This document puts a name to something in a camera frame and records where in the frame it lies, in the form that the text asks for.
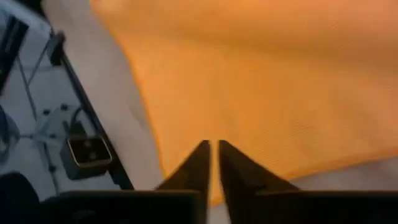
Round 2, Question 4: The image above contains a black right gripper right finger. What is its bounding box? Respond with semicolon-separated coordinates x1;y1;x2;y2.
218;139;301;224

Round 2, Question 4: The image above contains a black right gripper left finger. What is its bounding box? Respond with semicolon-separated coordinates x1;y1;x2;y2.
155;139;211;224

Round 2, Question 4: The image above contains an orange microfiber towel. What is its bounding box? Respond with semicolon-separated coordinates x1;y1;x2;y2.
90;0;398;206

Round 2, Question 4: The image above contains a black box with metallic rim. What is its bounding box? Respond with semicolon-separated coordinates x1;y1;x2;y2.
59;135;113;181

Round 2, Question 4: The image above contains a black metal table frame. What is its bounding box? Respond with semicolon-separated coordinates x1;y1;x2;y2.
46;29;135;191

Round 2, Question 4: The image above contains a grey bolted metal bracket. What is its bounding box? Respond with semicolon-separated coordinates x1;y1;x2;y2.
30;104;83;146

